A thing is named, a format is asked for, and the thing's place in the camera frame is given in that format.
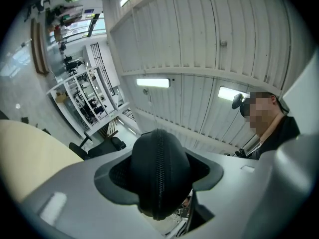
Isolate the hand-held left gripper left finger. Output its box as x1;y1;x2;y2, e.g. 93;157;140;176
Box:
22;149;162;239

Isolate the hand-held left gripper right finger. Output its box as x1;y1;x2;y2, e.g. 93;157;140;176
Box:
185;133;319;239

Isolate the black zippered case item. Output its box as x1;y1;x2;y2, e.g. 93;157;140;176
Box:
131;128;194;221

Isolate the black office chair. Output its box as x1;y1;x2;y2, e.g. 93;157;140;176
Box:
69;130;127;160

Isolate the beige wooden table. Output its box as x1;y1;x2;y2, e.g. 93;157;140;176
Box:
0;119;85;204

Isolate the person's black jacket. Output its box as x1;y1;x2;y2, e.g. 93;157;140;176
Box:
249;115;301;160

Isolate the person's head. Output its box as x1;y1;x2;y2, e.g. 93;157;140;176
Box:
240;91;291;137

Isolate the white open shelf unit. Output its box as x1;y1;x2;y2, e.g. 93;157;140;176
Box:
46;65;126;137

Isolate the black grid rack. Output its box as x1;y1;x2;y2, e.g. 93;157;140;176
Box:
90;43;116;97

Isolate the black head-mounted camera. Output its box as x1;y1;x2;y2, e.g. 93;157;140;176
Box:
231;93;250;117

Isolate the brown wooden frame board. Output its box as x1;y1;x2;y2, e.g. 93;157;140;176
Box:
30;18;50;76

